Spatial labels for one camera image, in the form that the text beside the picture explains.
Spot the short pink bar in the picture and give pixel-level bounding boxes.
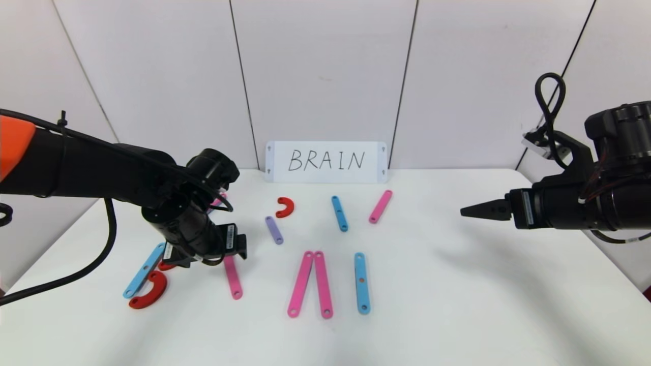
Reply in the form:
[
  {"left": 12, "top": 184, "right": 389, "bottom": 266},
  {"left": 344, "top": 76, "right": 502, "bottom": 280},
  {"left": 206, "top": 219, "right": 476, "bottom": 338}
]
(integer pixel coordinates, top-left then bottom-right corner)
[{"left": 369, "top": 190, "right": 393, "bottom": 224}]

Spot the short purple bar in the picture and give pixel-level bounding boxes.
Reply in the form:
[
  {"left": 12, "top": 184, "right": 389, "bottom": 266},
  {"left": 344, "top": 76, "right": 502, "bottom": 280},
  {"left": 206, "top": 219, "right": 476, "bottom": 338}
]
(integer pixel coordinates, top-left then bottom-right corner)
[{"left": 265, "top": 216, "right": 284, "bottom": 246}]

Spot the long light blue bar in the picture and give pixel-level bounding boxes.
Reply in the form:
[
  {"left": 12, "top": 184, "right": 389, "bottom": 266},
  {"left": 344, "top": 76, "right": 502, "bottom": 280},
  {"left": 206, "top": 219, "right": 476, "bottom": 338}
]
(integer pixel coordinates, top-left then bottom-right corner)
[
  {"left": 123, "top": 242, "right": 167, "bottom": 299},
  {"left": 354, "top": 252, "right": 371, "bottom": 315}
]

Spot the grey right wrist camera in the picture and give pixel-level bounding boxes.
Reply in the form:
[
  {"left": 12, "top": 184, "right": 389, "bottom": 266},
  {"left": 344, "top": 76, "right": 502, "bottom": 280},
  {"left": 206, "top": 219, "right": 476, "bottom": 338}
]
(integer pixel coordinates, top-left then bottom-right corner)
[{"left": 522, "top": 130, "right": 563, "bottom": 161}]

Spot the short blue bar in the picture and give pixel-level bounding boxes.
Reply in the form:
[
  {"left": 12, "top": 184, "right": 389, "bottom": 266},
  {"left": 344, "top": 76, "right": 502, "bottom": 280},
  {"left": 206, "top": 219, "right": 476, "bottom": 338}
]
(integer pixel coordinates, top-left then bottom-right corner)
[{"left": 331, "top": 196, "right": 349, "bottom": 233}]

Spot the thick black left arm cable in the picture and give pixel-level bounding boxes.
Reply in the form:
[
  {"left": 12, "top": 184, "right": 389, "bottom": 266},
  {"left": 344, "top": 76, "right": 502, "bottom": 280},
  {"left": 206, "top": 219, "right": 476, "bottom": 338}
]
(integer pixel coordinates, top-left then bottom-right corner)
[{"left": 0, "top": 198, "right": 117, "bottom": 306}]

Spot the white BRAIN sign card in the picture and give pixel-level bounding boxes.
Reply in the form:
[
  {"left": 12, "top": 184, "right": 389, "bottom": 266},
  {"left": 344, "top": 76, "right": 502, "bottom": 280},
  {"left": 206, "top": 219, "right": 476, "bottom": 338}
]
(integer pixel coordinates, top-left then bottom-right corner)
[{"left": 265, "top": 141, "right": 388, "bottom": 184}]

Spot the long deep pink bar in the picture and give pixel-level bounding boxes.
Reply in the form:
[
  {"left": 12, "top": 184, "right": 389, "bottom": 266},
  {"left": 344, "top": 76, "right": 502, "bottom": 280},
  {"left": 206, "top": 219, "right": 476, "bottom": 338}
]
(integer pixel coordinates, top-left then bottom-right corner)
[
  {"left": 224, "top": 254, "right": 244, "bottom": 300},
  {"left": 313, "top": 251, "right": 334, "bottom": 319}
]

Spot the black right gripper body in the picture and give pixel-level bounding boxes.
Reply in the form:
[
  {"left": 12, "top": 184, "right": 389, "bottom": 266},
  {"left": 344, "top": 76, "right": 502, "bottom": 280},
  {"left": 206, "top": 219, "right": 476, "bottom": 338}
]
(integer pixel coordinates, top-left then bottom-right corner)
[{"left": 509, "top": 186, "right": 586, "bottom": 230}]

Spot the looped black right arm cable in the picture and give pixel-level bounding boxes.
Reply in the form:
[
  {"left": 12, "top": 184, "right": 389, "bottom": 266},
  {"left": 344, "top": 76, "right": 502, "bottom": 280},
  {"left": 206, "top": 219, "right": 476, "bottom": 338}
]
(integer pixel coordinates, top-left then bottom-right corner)
[{"left": 535, "top": 73, "right": 567, "bottom": 168}]

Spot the black right camera bracket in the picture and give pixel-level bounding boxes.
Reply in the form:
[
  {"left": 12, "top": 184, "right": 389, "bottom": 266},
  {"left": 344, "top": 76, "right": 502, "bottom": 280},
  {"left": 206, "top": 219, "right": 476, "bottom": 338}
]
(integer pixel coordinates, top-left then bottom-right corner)
[{"left": 547, "top": 131, "right": 596, "bottom": 178}]

